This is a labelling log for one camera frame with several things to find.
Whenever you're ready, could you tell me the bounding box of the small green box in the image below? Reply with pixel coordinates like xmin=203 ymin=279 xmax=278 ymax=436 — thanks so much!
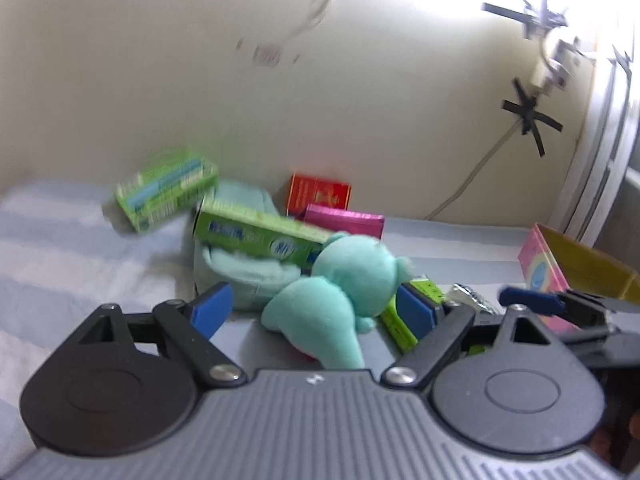
xmin=379 ymin=274 xmax=447 ymax=354

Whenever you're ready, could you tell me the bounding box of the white window frame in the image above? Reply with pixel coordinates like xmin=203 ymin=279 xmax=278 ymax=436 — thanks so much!
xmin=546 ymin=0 xmax=640 ymax=253

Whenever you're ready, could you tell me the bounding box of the silver foil packet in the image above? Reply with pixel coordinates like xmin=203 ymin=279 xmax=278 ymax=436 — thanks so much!
xmin=444 ymin=283 xmax=495 ymax=315

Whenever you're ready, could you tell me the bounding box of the white wall cable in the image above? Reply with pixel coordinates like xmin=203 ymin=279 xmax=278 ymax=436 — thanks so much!
xmin=424 ymin=122 xmax=522 ymax=222

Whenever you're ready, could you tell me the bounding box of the green box with blue stripe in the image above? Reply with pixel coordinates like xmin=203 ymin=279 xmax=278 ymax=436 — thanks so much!
xmin=114 ymin=151 xmax=220 ymax=234

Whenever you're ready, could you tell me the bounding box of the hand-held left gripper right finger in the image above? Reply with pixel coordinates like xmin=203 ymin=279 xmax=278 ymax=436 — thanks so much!
xmin=380 ymin=284 xmax=557 ymax=391

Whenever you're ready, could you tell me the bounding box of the blue striped bed sheet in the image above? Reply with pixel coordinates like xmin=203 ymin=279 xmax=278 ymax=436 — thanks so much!
xmin=0 ymin=177 xmax=538 ymax=476

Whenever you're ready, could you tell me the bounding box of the black tape cross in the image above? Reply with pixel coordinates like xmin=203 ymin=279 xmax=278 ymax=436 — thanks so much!
xmin=501 ymin=77 xmax=564 ymax=158

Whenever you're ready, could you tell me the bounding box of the yellow cardboard box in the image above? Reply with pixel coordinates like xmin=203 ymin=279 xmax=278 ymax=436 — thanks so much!
xmin=536 ymin=224 xmax=640 ymax=307

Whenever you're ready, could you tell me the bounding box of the green box with blue label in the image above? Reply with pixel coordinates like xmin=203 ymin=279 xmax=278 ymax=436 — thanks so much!
xmin=193 ymin=195 xmax=334 ymax=275

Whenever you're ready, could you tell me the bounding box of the teal plush toy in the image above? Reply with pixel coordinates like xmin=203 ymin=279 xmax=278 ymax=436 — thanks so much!
xmin=261 ymin=231 xmax=415 ymax=370

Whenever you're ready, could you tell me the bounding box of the pink box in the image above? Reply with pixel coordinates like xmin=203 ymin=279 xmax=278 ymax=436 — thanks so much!
xmin=517 ymin=223 xmax=576 ymax=335

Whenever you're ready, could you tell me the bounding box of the light teal folded cloth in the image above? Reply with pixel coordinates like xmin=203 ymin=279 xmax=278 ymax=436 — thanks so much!
xmin=193 ymin=180 xmax=312 ymax=312

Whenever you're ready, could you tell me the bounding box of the taped wall device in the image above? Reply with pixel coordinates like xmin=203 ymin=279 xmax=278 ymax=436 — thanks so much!
xmin=481 ymin=0 xmax=598 ymax=97

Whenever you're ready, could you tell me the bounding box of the red box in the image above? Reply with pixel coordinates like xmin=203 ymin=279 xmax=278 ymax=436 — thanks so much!
xmin=285 ymin=173 xmax=353 ymax=217

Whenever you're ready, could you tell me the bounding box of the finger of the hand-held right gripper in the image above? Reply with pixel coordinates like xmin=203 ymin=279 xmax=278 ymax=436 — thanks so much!
xmin=498 ymin=285 xmax=567 ymax=317

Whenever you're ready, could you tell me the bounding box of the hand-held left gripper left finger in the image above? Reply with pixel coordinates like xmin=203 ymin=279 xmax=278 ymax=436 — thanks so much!
xmin=75 ymin=282 xmax=248 ymax=389

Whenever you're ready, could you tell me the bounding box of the magenta box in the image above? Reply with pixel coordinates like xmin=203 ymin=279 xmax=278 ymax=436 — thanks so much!
xmin=303 ymin=203 xmax=386 ymax=242

